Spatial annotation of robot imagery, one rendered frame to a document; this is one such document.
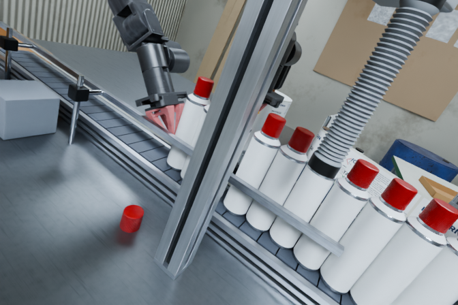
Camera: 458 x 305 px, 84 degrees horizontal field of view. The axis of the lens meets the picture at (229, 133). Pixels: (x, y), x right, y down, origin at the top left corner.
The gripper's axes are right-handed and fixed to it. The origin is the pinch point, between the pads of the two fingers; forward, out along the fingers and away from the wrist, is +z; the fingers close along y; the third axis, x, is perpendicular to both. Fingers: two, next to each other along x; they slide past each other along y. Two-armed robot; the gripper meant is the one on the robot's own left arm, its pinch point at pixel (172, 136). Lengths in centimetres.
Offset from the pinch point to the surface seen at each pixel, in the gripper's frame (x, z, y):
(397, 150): -55, 72, 234
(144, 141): 9.0, 0.1, 0.1
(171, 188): -1.9, 9.9, -6.3
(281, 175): -24.1, 9.8, -3.1
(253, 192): -19.2, 11.7, -5.3
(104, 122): 17.5, -6.6, -2.8
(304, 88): 31, -5, 303
